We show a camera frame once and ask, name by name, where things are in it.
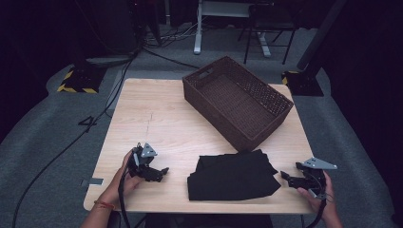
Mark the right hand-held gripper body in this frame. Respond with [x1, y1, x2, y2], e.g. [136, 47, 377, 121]
[297, 157, 338, 200]

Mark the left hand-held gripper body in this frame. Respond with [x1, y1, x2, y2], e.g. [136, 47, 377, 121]
[127, 142, 164, 183]

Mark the black cloth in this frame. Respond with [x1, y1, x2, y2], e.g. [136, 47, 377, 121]
[186, 148, 282, 202]

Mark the brown wicker basket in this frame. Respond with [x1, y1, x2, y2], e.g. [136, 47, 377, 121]
[182, 55, 295, 153]

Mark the person's left hand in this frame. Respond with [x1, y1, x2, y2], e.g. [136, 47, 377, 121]
[106, 149, 145, 206]

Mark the person's right hand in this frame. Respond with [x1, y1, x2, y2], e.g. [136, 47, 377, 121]
[297, 171, 340, 221]

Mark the grey tape strip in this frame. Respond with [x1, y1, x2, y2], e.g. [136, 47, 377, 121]
[80, 177, 105, 188]

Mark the black stand with slanted pole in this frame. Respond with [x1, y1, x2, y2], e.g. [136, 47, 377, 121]
[280, 0, 349, 98]

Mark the yellow striped black stand base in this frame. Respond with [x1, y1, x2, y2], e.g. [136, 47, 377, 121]
[56, 64, 108, 95]

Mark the black metal chair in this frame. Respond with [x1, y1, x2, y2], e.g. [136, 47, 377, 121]
[237, 2, 299, 66]

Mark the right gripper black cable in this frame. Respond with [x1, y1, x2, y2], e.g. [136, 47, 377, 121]
[304, 177, 328, 228]

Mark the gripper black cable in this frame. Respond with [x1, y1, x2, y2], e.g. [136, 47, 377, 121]
[304, 177, 328, 228]
[117, 162, 132, 228]

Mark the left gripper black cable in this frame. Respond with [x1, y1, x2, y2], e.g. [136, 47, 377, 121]
[117, 162, 132, 228]

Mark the red bracelet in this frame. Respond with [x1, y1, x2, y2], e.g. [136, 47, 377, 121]
[93, 199, 116, 211]

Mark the long black floor cable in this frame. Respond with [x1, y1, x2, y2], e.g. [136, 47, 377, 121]
[10, 51, 138, 228]

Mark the bundle of floor cables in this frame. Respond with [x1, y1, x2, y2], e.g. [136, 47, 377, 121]
[141, 17, 205, 70]

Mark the white desk frame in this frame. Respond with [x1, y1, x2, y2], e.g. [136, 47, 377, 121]
[193, 0, 273, 59]

